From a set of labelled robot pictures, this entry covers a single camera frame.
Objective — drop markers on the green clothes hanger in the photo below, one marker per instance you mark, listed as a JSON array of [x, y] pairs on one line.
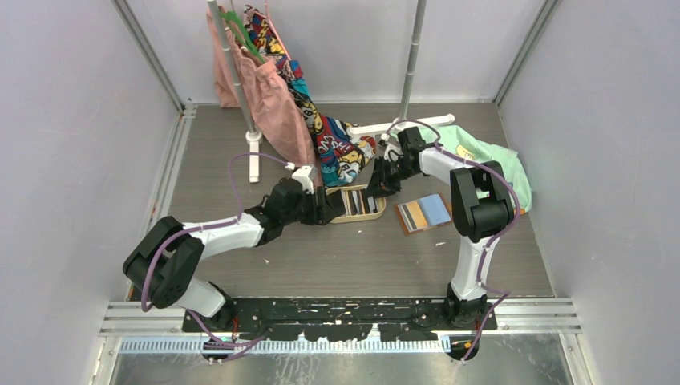
[[242, 35]]

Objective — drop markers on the white rack stand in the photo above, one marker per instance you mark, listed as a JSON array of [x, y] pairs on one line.
[[383, 130], [253, 136]]

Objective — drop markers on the pink hanging garment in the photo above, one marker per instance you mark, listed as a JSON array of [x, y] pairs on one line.
[[272, 106]]

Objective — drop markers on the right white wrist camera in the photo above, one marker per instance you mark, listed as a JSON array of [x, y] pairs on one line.
[[388, 148]]

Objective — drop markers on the right white rack stand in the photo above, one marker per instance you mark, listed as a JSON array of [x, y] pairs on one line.
[[383, 130]]

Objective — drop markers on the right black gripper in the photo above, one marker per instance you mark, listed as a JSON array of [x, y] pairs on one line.
[[381, 184]]

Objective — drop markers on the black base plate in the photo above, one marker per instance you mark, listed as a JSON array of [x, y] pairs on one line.
[[353, 319]]

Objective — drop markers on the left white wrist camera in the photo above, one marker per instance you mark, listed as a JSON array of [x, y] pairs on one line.
[[305, 177]]

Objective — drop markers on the mint green garment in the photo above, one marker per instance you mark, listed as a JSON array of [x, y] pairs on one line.
[[456, 140]]

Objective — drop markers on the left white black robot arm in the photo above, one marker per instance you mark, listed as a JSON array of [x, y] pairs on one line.
[[163, 264]]

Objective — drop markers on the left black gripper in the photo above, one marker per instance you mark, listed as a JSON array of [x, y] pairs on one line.
[[320, 212]]

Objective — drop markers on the colourful comic print garment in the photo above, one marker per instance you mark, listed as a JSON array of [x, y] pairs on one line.
[[341, 156]]

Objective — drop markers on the brown leather card holder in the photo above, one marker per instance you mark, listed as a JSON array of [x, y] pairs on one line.
[[423, 214]]

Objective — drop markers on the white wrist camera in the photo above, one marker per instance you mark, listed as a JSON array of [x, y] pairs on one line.
[[388, 148], [305, 177]]

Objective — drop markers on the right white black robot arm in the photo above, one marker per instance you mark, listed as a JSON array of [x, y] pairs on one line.
[[482, 209]]

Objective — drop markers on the beige oval card tray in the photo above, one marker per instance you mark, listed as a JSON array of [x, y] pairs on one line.
[[359, 207]]

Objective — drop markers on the left white rack stand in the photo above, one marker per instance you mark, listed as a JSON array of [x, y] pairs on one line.
[[253, 136]]

